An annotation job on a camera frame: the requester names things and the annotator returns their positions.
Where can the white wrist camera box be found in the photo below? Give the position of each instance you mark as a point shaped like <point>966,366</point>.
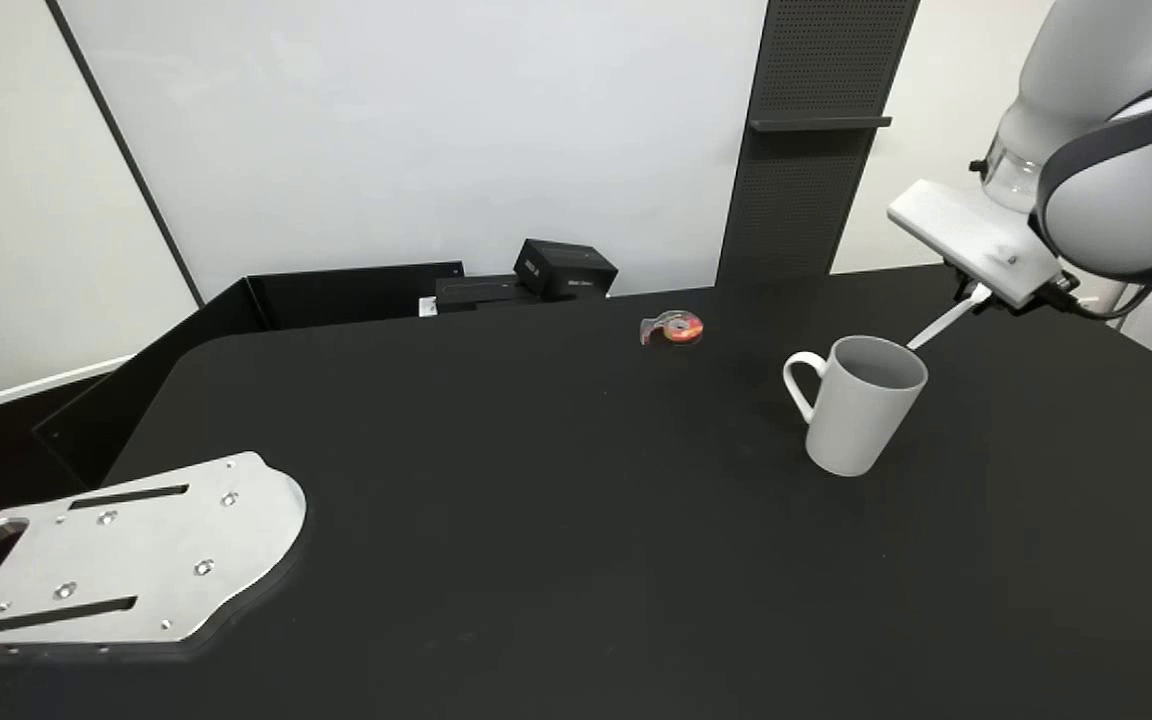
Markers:
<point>977,238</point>

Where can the dark vertical pillar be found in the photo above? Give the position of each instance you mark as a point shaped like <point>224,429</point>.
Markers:
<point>818,104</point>

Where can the small black box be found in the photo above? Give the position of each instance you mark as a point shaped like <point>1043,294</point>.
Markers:
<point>565,271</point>

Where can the silver metal mounting plate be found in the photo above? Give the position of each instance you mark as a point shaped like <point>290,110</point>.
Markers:
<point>146,564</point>

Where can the white plastic spoon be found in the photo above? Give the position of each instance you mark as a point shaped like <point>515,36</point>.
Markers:
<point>969,300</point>

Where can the orange tape roll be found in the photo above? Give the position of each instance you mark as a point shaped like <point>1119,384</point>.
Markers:
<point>676,325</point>

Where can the white ceramic mug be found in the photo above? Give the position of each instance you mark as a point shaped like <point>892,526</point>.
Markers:
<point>855,399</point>

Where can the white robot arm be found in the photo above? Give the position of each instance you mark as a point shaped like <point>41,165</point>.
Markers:
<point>1072,148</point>

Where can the large whiteboard panel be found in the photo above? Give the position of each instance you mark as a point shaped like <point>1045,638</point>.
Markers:
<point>359,134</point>

